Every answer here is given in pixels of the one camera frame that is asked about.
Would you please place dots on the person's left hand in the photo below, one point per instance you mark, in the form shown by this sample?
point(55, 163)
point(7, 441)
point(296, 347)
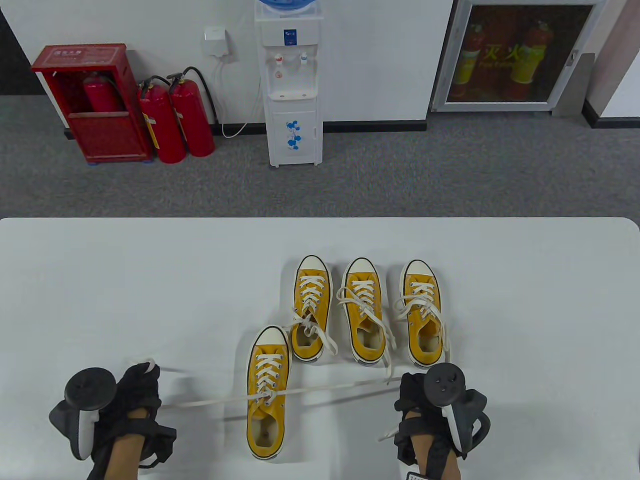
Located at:
point(137, 390)

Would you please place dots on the white wall box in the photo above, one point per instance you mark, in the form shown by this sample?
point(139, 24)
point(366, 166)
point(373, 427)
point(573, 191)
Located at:
point(216, 42)

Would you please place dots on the black door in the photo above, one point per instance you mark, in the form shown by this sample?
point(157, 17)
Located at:
point(12, 70)

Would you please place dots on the person's right hand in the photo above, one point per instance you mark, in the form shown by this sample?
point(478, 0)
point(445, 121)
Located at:
point(412, 395)

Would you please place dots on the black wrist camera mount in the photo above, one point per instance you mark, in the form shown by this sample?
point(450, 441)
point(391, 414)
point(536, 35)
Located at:
point(162, 440)
point(405, 445)

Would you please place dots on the blue water bottle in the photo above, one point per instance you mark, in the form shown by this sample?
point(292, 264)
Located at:
point(285, 5)

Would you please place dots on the red fire extinguisher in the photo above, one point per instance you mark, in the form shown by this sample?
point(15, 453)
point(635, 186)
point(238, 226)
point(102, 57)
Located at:
point(192, 120)
point(162, 125)
point(100, 97)

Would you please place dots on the red extinguisher cabinet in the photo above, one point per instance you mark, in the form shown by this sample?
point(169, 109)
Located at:
point(107, 135)

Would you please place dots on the white water dispenser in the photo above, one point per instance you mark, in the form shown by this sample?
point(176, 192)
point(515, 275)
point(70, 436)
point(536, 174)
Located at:
point(295, 145)

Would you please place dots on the person's right forearm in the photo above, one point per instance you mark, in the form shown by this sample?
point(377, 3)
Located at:
point(422, 450)

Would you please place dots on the black hand controller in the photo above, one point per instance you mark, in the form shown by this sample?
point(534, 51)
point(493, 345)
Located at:
point(90, 387)
point(445, 382)

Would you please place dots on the glass fire hydrant cabinet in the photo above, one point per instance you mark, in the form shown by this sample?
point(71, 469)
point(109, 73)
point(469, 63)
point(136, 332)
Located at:
point(520, 55)

